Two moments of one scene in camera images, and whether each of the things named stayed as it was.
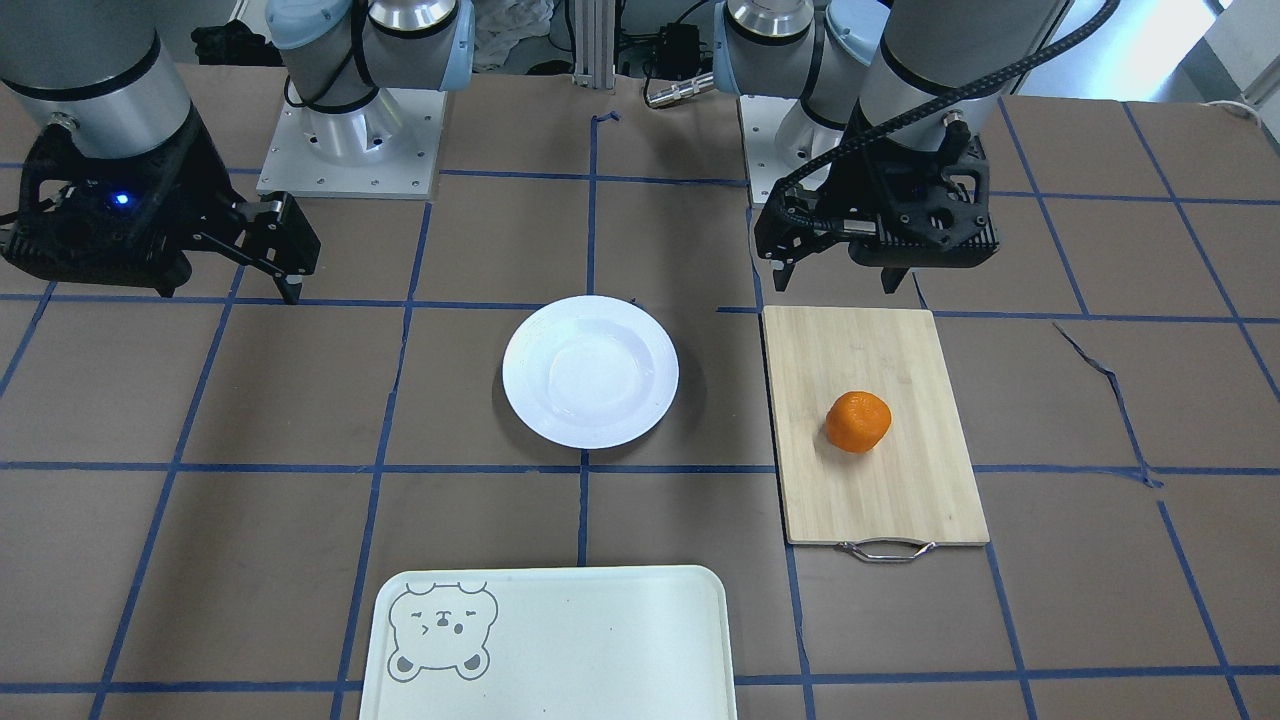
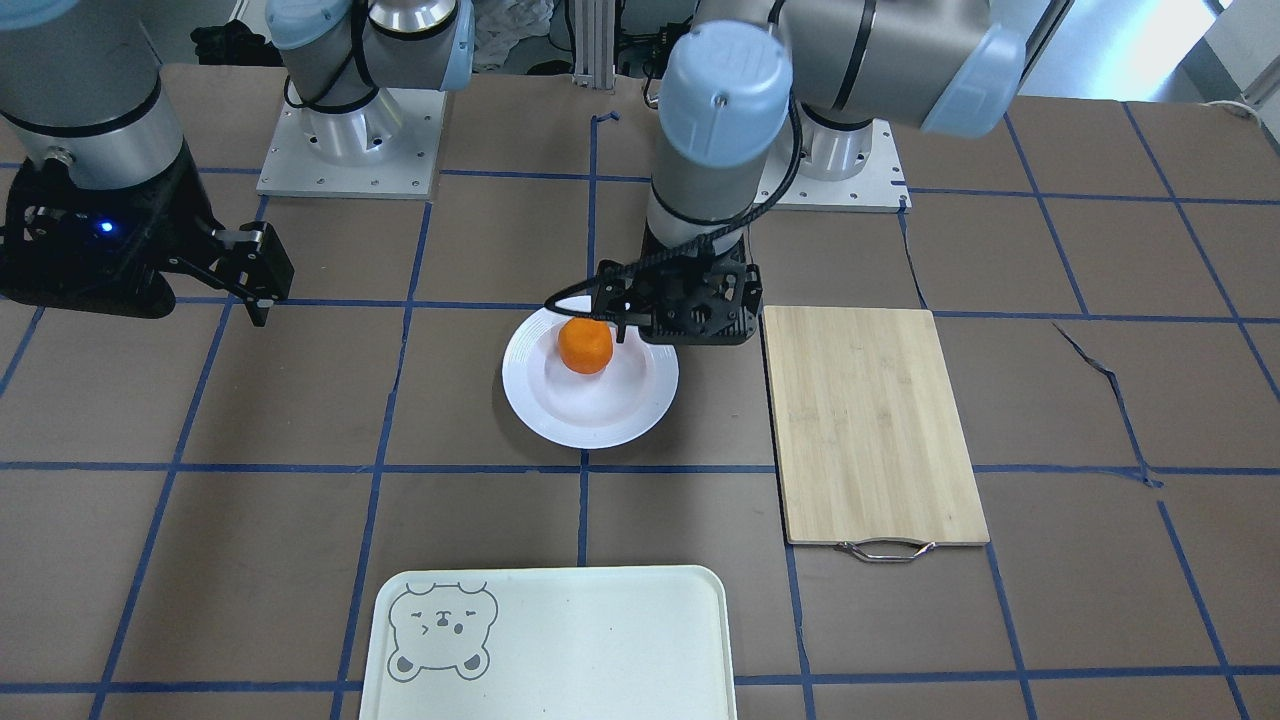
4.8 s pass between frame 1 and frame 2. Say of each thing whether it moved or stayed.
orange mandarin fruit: moved
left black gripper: moved
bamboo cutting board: stayed
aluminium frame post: stayed
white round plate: stayed
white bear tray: stayed
